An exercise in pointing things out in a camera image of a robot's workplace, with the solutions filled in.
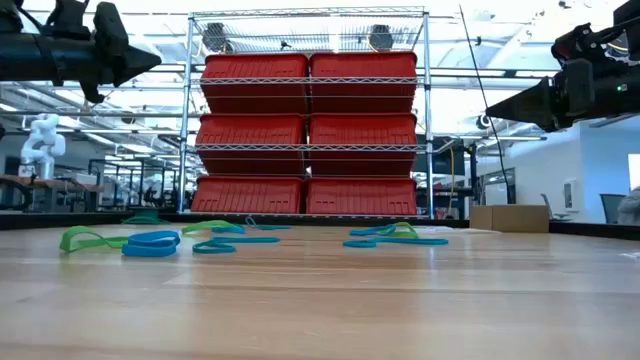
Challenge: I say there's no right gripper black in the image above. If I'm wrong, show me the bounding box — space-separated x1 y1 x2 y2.
484 58 604 133

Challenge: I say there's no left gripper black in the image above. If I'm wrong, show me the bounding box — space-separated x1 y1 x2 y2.
59 2 164 104

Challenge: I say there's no wide blue rubber band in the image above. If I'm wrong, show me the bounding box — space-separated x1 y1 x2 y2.
121 229 182 259

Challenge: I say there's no teal rubber band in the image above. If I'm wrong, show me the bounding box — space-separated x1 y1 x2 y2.
191 235 282 255
342 236 450 250
243 215 292 232

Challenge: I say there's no grey round fixture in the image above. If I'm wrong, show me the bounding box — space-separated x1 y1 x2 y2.
202 22 235 54
368 23 396 52

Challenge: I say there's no black monitor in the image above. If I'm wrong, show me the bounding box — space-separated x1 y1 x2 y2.
413 134 467 176

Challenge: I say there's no grey office chair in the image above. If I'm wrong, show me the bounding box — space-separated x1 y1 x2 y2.
539 193 572 222

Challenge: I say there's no brown cardboard box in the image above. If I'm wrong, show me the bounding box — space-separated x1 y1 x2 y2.
469 203 550 234

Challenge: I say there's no dark office chair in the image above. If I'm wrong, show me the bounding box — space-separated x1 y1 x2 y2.
599 193 626 225

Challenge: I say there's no person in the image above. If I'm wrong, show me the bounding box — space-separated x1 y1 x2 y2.
617 185 640 226

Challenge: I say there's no wooden workbench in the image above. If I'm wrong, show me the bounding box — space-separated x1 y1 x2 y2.
0 174 105 214

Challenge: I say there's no green band far left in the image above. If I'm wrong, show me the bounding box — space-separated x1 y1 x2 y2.
121 207 171 225

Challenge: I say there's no thin black hanging cable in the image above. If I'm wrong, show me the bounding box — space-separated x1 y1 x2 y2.
458 3 514 205

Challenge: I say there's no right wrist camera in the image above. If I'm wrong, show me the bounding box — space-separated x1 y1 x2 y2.
551 22 619 66

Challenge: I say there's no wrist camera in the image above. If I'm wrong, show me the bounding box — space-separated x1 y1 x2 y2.
45 0 94 41
551 22 619 66

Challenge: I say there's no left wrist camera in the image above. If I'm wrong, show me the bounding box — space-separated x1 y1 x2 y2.
45 0 94 41

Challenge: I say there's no white wall box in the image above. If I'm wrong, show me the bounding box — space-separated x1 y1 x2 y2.
563 179 582 212

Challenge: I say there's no chrome wire shelf rack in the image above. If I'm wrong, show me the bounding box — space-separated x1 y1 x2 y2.
177 5 437 221

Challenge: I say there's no yellow hanging cable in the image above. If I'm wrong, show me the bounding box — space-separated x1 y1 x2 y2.
448 146 457 216

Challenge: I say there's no black aluminium table frame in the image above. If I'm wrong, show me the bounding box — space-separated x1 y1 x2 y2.
0 210 640 241

